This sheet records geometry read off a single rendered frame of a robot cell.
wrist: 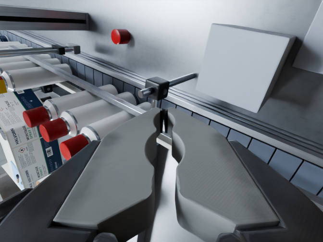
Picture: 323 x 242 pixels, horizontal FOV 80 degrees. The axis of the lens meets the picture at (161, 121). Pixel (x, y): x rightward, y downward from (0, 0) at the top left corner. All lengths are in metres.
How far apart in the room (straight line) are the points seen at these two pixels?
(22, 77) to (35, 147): 0.28
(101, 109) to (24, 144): 0.42
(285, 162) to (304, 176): 0.03
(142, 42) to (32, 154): 0.54
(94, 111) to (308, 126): 0.37
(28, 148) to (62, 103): 0.38
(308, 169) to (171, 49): 0.33
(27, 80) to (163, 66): 0.35
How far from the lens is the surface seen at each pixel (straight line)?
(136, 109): 0.36
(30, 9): 0.57
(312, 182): 0.38
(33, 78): 0.61
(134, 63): 0.52
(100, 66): 0.54
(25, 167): 0.82
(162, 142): 0.41
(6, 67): 0.65
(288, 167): 0.38
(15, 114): 0.79
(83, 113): 0.39
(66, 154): 0.34
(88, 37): 0.65
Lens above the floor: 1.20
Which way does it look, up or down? 47 degrees down
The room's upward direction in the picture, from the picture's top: 120 degrees counter-clockwise
